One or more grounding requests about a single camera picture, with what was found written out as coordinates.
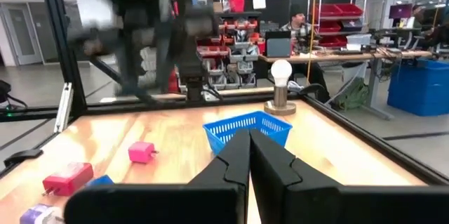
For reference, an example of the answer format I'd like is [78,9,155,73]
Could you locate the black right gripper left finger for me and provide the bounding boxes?
[62,128,251,224]

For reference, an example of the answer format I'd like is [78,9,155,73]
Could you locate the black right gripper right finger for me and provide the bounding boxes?
[249,127,449,224]

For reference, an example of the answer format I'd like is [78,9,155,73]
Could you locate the pink wall charger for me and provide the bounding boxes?
[128,141,159,164]

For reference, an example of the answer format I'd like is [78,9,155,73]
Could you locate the blue rectangular plastic box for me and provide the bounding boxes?
[86,174,115,188]

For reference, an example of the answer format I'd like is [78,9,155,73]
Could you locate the blue plastic basket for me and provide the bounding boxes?
[202,110,293,155]

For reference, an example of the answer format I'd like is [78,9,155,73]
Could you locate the white light bulb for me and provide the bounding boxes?
[263,58,297,117]

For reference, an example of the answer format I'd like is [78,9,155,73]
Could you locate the green backpack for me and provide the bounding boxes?
[331,77,370,112]

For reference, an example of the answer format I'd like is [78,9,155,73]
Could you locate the grey laptop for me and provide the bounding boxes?
[265,30,292,58]

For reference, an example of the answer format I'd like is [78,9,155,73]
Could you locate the wooden top desk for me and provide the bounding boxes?
[258,50,434,121]

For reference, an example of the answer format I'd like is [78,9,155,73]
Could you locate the person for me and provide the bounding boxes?
[410,4,427,30]
[280,4,330,104]

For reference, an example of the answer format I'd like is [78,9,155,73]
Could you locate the clear plastic tub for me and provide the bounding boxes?
[345,33,372,46]

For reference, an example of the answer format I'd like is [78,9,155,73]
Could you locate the red bucket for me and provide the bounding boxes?
[229,0,246,13]

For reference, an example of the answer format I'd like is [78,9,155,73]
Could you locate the blue stacked crates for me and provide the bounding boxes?
[387,58,449,117]

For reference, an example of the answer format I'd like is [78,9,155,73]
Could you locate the red bin shelf unit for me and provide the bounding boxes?
[308,0,369,49]

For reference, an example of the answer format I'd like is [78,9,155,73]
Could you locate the purple lit monitor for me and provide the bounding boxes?
[388,4,413,20]

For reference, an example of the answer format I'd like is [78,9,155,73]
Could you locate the black plastic clamp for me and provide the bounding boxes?
[3,148,43,169]

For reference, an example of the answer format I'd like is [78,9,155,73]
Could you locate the grey double door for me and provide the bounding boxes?
[0,1,45,66]

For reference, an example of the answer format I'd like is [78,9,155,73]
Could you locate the yellow hanging cable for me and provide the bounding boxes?
[305,0,319,84]

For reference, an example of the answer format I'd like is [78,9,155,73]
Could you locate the red wall charger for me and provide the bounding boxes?
[41,162,95,197]

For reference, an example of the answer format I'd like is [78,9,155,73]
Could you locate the white metal bracket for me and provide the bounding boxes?
[53,82,74,133]

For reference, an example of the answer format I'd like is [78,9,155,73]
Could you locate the black aluminium table frame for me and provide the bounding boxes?
[0,0,449,187]

